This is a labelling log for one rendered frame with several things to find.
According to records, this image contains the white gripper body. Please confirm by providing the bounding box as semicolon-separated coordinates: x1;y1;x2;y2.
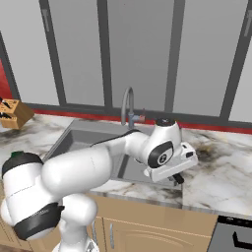
144;151;199;184

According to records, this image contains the grey steel sink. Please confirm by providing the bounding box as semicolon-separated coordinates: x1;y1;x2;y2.
42;118;183;199

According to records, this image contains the grey tap lever red tip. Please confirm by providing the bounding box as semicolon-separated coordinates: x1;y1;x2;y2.
135;108;148;123

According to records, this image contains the tan cupboard door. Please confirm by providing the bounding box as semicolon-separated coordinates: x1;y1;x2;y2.
102;216;215;252
86;217;104;252

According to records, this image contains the grey dishwasher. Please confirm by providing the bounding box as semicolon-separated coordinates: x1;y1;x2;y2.
206;215;252;252

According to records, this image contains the grey curved tap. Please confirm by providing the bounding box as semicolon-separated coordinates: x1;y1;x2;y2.
120;86;139;130

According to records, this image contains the grey framed window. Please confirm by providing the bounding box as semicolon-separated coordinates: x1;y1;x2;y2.
0;0;252;130

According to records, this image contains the wooden knife block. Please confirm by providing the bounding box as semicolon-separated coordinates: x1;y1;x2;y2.
0;97;35;131

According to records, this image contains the grey cupboard door handle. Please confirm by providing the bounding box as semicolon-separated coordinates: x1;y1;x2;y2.
92;221;98;245
108;222;116;250

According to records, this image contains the black dishwasher handle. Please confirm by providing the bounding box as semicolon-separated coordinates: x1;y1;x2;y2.
231;230;252;251

